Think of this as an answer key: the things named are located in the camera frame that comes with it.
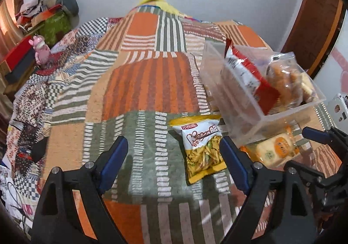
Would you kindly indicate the orange striped patchwork blanket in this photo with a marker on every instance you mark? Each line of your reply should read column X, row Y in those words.
column 152, row 83

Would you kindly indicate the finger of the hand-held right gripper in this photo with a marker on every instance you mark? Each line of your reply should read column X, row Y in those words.
column 315, row 135
column 299, row 172

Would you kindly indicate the green cardboard box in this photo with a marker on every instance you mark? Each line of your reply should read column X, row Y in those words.
column 55, row 28

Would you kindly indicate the dark box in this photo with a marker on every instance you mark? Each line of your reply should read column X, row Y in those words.
column 21, row 72

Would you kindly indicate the clear plastic storage box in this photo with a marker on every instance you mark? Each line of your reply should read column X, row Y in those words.
column 233, row 102

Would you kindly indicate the checkered patchwork quilt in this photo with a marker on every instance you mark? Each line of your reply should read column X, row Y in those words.
column 40, row 102

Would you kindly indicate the pile of clutter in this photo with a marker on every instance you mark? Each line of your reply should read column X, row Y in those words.
column 35, row 13

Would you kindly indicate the wooden bedside table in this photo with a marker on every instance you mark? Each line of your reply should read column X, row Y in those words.
column 8, row 83

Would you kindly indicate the brown wooden door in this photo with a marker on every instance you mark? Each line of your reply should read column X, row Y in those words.
column 312, row 23

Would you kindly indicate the orange cracker packet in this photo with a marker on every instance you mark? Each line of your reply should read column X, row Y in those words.
column 272, row 148

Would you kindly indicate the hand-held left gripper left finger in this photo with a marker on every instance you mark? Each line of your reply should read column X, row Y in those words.
column 111, row 165

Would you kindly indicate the yellow headboard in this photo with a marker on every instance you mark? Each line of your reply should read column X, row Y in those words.
column 160, row 3

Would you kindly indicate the white boxy device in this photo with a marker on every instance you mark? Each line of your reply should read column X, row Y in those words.
column 338, row 106

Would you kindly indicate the wooden wardrobe with white door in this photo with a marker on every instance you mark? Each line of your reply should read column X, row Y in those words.
column 334, row 70

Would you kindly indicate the pink bunny toy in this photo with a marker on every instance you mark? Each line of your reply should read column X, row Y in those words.
column 40, row 49

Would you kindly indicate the red snack packet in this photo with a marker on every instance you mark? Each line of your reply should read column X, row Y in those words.
column 244, row 70

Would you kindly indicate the brown striped curtain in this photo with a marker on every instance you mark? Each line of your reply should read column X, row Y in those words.
column 11, row 15

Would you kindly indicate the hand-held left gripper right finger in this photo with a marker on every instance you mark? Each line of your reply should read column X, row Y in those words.
column 236, row 162

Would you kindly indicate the yellow snack packet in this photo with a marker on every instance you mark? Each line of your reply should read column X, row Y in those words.
column 201, row 148

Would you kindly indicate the red box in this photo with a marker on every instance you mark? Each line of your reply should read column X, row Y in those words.
column 19, row 55

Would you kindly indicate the clear brown pastry packet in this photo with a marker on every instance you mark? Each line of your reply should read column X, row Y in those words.
column 285, row 81

